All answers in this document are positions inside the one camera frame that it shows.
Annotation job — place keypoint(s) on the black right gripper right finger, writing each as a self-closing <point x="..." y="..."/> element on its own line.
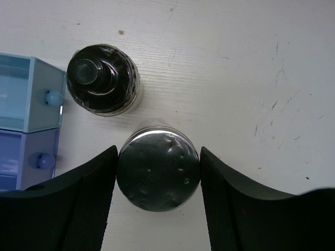
<point x="243" y="214"/>

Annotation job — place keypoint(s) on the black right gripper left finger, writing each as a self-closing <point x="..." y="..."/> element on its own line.
<point x="68" y="212"/>

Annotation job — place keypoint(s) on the silver-lid shaker bottle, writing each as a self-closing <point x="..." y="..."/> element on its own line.
<point x="158" y="167"/>

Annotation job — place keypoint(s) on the dark blue organizer box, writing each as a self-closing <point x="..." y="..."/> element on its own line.
<point x="27" y="159"/>

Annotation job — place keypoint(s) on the light blue organizer box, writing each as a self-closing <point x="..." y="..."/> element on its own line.
<point x="32" y="94"/>

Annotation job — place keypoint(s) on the black-cap spice jar right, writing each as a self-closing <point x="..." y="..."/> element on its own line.
<point x="104" y="80"/>

